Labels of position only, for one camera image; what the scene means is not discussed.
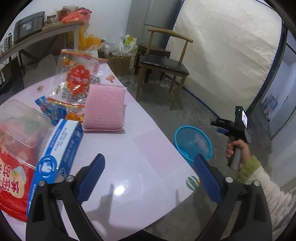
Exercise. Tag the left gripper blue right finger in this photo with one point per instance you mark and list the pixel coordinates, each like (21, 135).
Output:
(209, 177)

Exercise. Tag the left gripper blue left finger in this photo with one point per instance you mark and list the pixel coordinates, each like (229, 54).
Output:
(88, 177)

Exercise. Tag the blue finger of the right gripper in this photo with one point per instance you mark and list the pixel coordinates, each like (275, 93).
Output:
(223, 131)

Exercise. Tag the blue white toothpaste box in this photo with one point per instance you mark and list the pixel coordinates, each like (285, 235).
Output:
(56, 160)

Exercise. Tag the orange peel piece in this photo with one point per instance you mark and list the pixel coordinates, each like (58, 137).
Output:
(74, 117)

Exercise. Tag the pink mesh sponge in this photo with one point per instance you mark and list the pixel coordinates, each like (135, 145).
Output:
(104, 108)

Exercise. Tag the right forearm fuzzy sleeve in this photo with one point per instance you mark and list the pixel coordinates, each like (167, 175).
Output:
(281, 205)

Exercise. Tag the right hand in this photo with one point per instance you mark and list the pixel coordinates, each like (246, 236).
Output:
(245, 152)

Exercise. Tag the blue plastic waste basket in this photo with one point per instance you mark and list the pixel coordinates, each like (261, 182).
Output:
(190, 141)

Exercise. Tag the wooden chair black seat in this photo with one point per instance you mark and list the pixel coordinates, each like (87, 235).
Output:
(163, 64)

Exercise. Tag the blue snack wrapper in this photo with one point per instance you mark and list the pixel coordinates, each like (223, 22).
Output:
(53, 110)

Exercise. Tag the clear plastic container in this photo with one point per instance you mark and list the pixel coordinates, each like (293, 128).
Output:
(24, 132)

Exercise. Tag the white quilted mattress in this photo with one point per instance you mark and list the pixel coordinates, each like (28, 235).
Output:
(232, 50)

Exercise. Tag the clear red snack bag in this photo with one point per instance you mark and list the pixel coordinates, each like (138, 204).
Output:
(75, 72)

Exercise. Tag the cardboard box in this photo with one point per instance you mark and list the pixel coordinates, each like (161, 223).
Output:
(120, 65)

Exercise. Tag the grey refrigerator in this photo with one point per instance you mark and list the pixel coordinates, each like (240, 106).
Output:
(145, 14)

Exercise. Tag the yellow plastic bag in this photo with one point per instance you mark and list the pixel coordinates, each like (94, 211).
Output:
(88, 42)

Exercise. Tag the orange plastic bag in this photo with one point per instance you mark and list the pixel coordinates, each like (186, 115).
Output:
(81, 15)

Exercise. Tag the grey rice cooker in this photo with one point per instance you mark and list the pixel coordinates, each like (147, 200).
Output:
(28, 26)

